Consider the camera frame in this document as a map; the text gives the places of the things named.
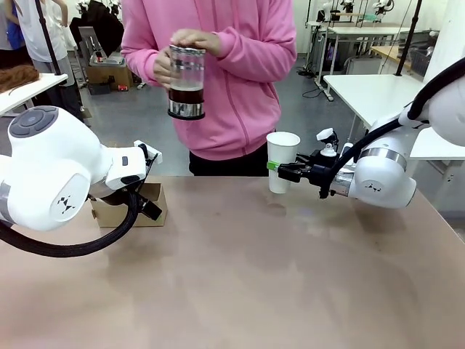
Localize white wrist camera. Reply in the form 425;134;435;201
315;127;341;158
133;140;163;165

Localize wooden top table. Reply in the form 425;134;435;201
369;44;413;71

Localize grey device on box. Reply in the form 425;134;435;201
89;52;128;68

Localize white table with brown fur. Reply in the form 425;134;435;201
0;72;69;118

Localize large white table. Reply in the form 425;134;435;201
322;74;465;216

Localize person's right forearm pink sleeve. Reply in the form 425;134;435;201
121;45;163;88

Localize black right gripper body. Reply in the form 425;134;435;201
307;149;342;183

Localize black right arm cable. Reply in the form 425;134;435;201
318;57;465;199

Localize white paper cup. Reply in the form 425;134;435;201
266;132;302;195

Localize black cloth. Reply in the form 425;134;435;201
68;0;125;59

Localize person's left hand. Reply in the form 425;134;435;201
170;28;222;57

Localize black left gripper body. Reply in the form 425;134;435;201
88;180;145;210

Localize person's left forearm pink sleeve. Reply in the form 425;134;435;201
214;31;297;85

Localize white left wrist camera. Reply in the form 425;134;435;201
133;140;163;165

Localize person's right hand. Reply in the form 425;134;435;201
153;49;172;90

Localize glass french press with coffee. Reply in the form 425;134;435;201
166;43;207;121

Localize cardboard box on floor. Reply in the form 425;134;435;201
86;63;134;91

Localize person in pink hoodie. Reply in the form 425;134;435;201
120;0;298;177

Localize person in blue top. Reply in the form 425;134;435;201
0;0;23;70

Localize wire basket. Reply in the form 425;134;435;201
409;48;436;78

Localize person in white shirt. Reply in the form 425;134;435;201
14;0;85;112

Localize long white table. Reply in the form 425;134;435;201
325;24;441;87

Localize brown cardboard cup carrier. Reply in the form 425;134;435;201
89;182;169;229

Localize black tripod pole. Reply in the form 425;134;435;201
34;0;63;77
395;0;423;77

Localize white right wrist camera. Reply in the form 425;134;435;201
315;127;341;158

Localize brown furry object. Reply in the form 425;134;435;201
0;66;41;94

